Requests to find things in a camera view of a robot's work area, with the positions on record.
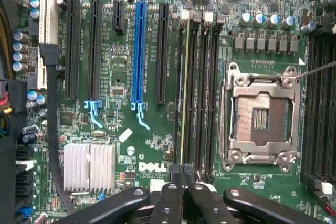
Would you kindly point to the blue expansion slot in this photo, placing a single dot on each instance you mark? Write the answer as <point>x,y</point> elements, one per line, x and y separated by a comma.
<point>139,51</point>

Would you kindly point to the silver CPU socket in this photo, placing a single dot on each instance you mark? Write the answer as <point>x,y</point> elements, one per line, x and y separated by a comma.
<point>261,119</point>

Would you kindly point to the silver finned heatsink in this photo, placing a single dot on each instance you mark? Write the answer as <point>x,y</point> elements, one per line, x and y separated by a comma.
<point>89,167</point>

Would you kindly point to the green Dell motherboard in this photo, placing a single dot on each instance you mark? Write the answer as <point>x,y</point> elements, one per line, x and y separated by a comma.
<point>147,64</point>

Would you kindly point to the installed green RAM stick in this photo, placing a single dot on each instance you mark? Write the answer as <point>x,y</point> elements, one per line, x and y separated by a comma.
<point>185,90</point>

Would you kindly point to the black SATA port block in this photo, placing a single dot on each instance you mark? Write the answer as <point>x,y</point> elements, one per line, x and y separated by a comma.
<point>24,182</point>

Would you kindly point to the light blue slot latch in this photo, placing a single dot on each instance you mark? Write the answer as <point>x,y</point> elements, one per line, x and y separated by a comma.
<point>94,113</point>

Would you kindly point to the thin silver locking lever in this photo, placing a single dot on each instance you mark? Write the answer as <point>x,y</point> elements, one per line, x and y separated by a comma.
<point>316,70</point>

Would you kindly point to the silver blue capacitor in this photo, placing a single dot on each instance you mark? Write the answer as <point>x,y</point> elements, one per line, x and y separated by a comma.
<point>273,20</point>
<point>288,21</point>
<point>19,67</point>
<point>20,36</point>
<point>245,19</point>
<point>20,57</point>
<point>259,19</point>
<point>20,47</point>

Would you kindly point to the black RAM slot bank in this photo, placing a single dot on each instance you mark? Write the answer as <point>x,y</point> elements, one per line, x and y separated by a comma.
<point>319,108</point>

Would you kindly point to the white blank sticker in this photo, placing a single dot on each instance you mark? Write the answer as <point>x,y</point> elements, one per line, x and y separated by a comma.
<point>125,134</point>

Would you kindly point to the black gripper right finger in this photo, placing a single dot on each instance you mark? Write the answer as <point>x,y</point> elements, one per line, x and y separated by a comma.
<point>202,203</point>

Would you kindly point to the long black expansion slot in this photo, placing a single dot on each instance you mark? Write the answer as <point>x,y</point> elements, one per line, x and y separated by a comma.
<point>94,51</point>
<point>72,51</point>
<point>162,51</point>

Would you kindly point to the short black expansion slot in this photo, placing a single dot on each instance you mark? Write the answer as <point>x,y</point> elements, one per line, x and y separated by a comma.
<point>118,15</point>

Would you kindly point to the black case housing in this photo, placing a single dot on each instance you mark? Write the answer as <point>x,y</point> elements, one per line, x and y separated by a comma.
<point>8,155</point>

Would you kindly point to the black RAM slot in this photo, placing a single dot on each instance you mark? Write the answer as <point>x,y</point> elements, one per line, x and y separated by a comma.
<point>194,90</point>
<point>214,90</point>
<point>203,90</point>
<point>178,77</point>

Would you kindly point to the white expansion slot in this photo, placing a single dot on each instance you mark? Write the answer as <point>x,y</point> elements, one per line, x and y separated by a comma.
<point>52,16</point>
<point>42,19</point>

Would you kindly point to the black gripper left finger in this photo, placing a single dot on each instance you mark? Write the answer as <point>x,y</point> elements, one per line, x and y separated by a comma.
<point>168,203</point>

